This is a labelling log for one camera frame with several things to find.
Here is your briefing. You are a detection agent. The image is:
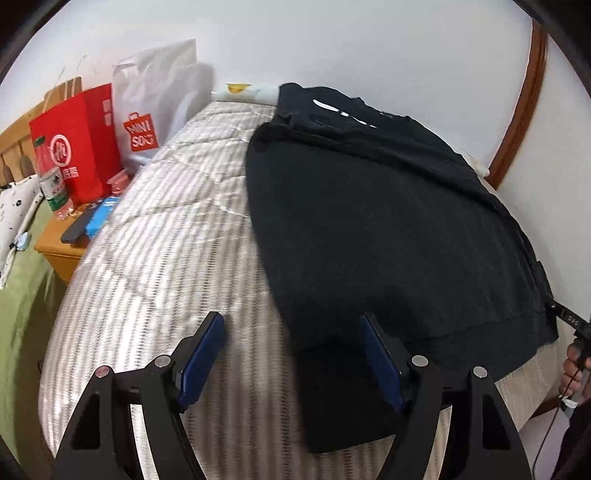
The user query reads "green bed sheet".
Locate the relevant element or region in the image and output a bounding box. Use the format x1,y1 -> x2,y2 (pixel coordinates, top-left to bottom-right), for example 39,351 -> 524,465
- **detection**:
0,198 -> 70,453

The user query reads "wooden headboard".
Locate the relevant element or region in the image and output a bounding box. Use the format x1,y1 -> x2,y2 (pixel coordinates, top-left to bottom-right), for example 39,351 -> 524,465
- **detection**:
0,76 -> 84,185

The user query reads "white flower print pillow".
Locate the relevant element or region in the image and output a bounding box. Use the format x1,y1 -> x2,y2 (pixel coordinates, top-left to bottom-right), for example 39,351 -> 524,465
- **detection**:
0,174 -> 44,289

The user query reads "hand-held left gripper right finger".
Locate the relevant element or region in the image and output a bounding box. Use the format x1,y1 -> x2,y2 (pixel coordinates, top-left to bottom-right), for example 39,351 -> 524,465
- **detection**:
359,312 -> 532,480

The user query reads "white roll with yellow print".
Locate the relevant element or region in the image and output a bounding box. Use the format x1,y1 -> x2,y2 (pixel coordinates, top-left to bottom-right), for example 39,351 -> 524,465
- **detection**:
211,82 -> 490,178

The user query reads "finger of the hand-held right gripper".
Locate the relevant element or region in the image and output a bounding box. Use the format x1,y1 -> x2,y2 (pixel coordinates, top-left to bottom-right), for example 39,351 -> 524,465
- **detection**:
549,300 -> 591,341
534,261 -> 554,298

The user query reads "striped quilted mattress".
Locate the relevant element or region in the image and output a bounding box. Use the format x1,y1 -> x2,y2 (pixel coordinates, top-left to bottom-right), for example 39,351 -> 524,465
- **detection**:
37,99 -> 561,480

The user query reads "person's right hand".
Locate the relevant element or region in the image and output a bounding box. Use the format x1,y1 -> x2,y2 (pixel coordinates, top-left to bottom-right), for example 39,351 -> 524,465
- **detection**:
562,344 -> 588,398

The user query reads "white plastic shopping bag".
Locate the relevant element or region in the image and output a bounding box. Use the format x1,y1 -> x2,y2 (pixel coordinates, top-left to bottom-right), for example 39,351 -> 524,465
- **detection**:
112,39 -> 215,174

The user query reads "brown wooden door frame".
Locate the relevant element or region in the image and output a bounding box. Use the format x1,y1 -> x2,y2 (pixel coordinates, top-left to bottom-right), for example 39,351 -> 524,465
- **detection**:
487,18 -> 573,435

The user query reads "black phone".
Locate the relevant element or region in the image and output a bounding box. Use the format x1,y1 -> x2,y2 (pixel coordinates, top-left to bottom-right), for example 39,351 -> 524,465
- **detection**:
61,210 -> 98,244

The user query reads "red paper bag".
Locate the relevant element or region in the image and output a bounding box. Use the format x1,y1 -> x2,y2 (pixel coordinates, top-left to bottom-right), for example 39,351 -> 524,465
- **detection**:
28,76 -> 122,206

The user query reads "wooden nightstand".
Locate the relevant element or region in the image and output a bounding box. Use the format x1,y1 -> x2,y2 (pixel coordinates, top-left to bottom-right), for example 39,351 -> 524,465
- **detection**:
34,203 -> 102,287

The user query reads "black cable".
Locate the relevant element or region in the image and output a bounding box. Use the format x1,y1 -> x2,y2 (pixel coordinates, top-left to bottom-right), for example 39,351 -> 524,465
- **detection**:
530,396 -> 574,480

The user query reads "small pink cup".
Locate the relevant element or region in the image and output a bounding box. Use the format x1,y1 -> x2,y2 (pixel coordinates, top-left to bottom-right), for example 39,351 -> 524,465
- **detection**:
107,170 -> 132,195

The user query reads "blue box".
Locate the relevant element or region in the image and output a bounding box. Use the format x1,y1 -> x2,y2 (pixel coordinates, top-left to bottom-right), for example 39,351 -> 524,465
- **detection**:
85,198 -> 118,238

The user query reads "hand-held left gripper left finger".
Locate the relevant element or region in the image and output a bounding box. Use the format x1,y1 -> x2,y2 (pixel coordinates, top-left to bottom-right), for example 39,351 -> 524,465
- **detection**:
51,311 -> 227,480

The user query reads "black sweatshirt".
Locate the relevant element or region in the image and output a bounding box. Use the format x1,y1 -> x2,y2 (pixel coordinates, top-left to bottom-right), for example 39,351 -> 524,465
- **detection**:
245,83 -> 560,455

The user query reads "clear water bottle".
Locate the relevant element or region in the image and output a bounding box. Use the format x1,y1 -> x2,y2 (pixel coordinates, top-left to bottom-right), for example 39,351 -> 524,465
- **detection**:
31,134 -> 75,221

